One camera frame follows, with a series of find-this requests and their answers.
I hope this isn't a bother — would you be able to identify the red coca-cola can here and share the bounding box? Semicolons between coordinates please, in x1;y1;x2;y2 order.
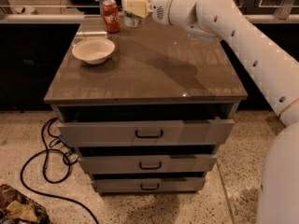
103;0;121;33

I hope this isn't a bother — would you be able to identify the grey drawer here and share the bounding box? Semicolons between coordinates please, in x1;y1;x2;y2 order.
92;177;206;194
59;119;234;147
79;154;217;174

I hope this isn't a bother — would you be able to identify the middle grey drawer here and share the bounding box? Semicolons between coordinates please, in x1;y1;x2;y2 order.
79;154;217;174

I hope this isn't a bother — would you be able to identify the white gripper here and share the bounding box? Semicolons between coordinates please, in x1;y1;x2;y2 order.
121;0;173;25

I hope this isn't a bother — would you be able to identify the black floor cable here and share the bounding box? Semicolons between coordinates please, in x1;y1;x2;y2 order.
20;118;101;224

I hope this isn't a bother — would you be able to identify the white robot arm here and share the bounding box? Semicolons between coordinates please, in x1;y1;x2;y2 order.
121;0;299;224

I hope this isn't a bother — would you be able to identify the bottom grey drawer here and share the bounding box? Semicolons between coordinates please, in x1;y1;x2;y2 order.
92;177;206;194

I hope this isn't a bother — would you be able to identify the top grey drawer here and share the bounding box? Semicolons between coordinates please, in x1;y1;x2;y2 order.
59;119;234;147

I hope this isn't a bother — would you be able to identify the white paper bowl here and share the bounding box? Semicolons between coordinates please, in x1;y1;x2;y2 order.
72;37;115;64

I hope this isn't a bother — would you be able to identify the green white 7up can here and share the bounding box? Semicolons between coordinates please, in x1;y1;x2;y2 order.
122;7;145;28

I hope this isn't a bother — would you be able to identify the grey drawer cabinet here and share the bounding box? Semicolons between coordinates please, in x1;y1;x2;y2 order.
45;20;247;182

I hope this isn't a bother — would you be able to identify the basket with cloths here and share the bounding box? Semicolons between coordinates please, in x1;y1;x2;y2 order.
0;184;50;224

